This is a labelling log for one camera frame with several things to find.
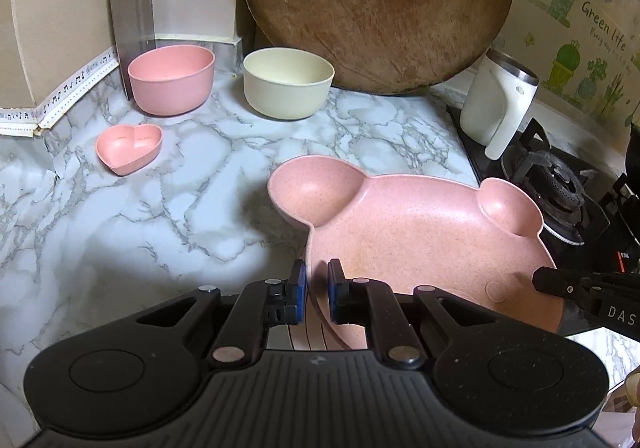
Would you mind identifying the green plant wall sticker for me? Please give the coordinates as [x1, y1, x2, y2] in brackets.
[510, 0, 640, 129]

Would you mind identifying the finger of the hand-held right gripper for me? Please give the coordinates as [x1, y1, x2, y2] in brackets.
[532, 266, 587, 303]

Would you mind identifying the round wooden cutting board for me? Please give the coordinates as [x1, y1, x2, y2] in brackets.
[240, 0, 516, 94]

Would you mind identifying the black gas stove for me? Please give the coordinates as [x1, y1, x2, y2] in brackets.
[447, 103, 640, 336]

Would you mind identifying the person's right hand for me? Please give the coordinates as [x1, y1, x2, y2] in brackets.
[624, 368, 640, 448]

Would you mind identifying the pink round bowl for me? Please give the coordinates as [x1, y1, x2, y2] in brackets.
[127, 44, 216, 117]

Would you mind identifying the gas burner grate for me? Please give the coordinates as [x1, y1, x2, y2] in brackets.
[500, 118, 611, 246]

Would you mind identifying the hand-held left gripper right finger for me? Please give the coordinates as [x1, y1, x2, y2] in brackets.
[326, 258, 493, 369]

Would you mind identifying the music note edge tape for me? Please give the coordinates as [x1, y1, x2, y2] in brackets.
[0, 46, 121, 136]

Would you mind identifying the pink heart-shaped dish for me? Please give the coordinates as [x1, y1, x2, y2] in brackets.
[96, 123, 164, 176]

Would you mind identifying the white insulated mug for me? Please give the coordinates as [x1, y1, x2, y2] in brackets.
[459, 48, 540, 160]

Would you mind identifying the cream round bowl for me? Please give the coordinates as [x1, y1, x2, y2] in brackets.
[243, 47, 335, 120]

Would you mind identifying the pink bear-shaped plate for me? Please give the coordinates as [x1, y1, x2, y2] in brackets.
[266, 154, 565, 351]

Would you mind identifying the cleaver with wooden handle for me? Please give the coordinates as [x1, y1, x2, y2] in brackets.
[102, 0, 157, 79]

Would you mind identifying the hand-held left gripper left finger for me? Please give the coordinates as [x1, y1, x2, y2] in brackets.
[132, 258, 308, 369]

